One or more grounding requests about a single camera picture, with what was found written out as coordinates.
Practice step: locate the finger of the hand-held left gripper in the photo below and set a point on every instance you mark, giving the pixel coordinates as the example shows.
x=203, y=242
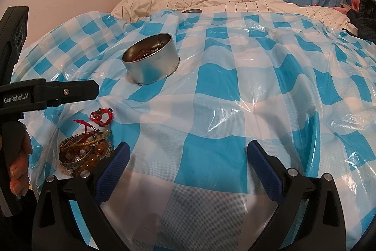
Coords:
x=55, y=104
x=76, y=90

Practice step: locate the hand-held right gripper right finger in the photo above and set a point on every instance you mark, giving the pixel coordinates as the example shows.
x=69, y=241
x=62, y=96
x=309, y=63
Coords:
x=264, y=168

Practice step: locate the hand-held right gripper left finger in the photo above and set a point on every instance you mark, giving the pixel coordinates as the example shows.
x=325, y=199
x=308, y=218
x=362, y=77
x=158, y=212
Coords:
x=116, y=168

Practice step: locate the silver patterned bangle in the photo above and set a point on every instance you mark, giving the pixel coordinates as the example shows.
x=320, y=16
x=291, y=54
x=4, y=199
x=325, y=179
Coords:
x=70, y=164

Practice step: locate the round metal tin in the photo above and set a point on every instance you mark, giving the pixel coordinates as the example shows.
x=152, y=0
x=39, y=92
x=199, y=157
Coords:
x=155, y=65

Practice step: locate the person's left hand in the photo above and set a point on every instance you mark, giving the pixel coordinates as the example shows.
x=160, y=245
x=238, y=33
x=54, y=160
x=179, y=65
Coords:
x=20, y=174

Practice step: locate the blue white checked plastic cloth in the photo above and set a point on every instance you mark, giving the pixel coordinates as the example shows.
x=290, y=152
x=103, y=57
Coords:
x=220, y=92

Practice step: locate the round metal lid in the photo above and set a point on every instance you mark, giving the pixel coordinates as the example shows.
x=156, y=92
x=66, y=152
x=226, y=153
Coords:
x=191, y=11

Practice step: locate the dark clothing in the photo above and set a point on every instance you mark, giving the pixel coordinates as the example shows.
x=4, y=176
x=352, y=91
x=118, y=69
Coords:
x=365, y=18

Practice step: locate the pink cloth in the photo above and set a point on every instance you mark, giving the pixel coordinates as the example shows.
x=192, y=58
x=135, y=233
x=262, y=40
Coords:
x=351, y=4

